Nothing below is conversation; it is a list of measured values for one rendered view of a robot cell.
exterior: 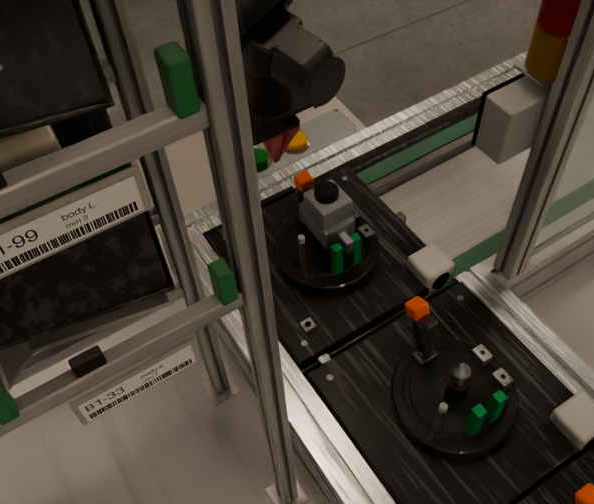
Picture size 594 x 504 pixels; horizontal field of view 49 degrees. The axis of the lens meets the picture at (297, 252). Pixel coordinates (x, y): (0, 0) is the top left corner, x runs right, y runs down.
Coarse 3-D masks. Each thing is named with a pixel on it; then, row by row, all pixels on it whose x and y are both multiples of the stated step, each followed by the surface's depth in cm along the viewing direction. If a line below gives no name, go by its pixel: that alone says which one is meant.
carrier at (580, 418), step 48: (384, 336) 81; (432, 336) 80; (480, 336) 80; (336, 384) 77; (384, 384) 77; (432, 384) 74; (480, 384) 74; (528, 384) 76; (384, 432) 73; (432, 432) 68; (480, 432) 71; (528, 432) 72; (576, 432) 70; (384, 480) 70; (432, 480) 70; (480, 480) 69; (528, 480) 69
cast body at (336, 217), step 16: (320, 192) 79; (336, 192) 79; (304, 208) 82; (320, 208) 78; (336, 208) 78; (320, 224) 80; (336, 224) 81; (352, 224) 81; (320, 240) 82; (336, 240) 82; (352, 240) 80
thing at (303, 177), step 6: (300, 174) 83; (306, 174) 83; (294, 180) 84; (300, 180) 83; (306, 180) 83; (312, 180) 83; (300, 186) 83; (306, 186) 83; (312, 186) 84; (300, 192) 85; (300, 198) 86
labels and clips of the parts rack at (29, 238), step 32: (160, 64) 29; (192, 96) 30; (96, 192) 31; (128, 192) 32; (0, 224) 29; (32, 224) 30; (64, 224) 31; (96, 224) 32; (0, 256) 30; (32, 256) 31; (224, 288) 42; (128, 320) 67; (64, 352) 65; (96, 352) 40; (192, 352) 45; (0, 384) 38; (128, 384) 43; (0, 416) 38; (96, 416) 43
